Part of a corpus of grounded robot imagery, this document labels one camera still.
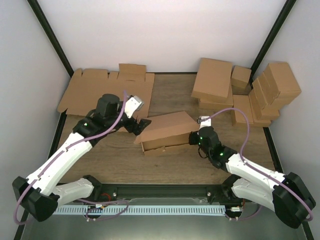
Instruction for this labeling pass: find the brown cardboard box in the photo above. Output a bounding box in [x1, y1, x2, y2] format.
[134, 111, 199, 156]

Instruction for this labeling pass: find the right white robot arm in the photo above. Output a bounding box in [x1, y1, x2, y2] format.
[188, 126, 316, 229]

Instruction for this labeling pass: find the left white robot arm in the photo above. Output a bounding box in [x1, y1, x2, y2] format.
[12, 94, 151, 222]

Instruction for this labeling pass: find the large folded cardboard box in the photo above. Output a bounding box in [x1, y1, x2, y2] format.
[191, 57, 233, 103]

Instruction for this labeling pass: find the middle folded cardboard box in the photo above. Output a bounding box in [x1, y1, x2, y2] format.
[230, 94, 255, 127]

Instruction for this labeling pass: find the low cardboard box stack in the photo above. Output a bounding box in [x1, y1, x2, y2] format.
[253, 118, 272, 128]

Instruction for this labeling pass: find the small folded cardboard box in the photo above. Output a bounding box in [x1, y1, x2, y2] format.
[231, 65, 252, 89]

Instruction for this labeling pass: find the leaning folded cardboard box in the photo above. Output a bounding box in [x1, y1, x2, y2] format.
[249, 73, 280, 121]

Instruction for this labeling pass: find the tall folded cardboard box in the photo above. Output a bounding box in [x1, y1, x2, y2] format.
[263, 62, 302, 100]

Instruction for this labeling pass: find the flat cardboard sheet stack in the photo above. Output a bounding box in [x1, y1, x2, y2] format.
[57, 63, 155, 119]

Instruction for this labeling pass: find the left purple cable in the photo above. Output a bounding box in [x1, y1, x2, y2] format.
[13, 90, 129, 225]

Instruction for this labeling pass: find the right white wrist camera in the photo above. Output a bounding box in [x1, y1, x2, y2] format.
[197, 116, 212, 129]

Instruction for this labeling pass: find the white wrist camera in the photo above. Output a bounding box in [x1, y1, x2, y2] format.
[124, 95, 144, 119]
[197, 116, 212, 129]

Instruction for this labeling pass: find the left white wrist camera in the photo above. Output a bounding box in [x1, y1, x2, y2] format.
[124, 95, 144, 119]

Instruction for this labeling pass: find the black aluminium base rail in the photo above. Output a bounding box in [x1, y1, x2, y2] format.
[87, 184, 244, 204]

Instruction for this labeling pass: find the light blue slotted cable duct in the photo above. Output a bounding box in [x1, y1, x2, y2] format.
[54, 205, 226, 217]

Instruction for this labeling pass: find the left black frame post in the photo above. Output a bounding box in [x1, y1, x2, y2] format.
[27, 0, 74, 77]

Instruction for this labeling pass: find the black frame post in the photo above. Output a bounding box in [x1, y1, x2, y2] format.
[250, 0, 297, 77]
[27, 0, 74, 77]

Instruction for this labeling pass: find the right black frame post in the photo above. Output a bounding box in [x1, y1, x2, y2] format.
[250, 0, 297, 77]

